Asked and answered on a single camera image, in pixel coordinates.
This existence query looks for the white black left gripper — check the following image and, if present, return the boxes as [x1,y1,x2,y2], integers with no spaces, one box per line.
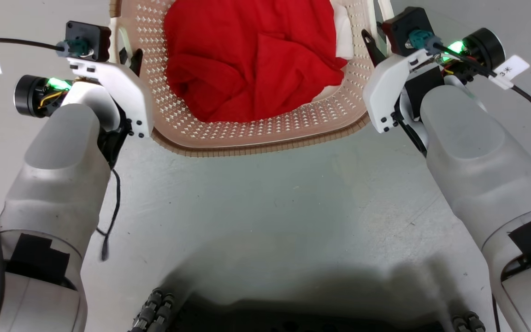
[66,46,155,167]

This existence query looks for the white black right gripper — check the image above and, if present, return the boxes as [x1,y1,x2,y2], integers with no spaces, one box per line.
[361,29,446,155]

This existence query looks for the beige perforated plastic laundry basket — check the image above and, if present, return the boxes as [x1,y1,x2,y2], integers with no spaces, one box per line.
[109,0,395,158]

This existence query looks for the white cloth garment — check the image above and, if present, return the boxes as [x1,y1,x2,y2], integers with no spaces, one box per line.
[311,4,355,105]

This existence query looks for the red cloth garment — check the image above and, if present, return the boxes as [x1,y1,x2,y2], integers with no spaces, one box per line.
[163,0,349,124]

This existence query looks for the black left camera cable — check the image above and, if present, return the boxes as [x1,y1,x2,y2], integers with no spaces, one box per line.
[0,37,92,59]

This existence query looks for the thin black dangling cable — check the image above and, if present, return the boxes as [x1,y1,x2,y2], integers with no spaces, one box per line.
[95,168,122,262]

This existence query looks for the black corrugated cable conduit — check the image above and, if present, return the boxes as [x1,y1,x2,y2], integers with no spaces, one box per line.
[451,311,487,332]
[129,288,177,332]

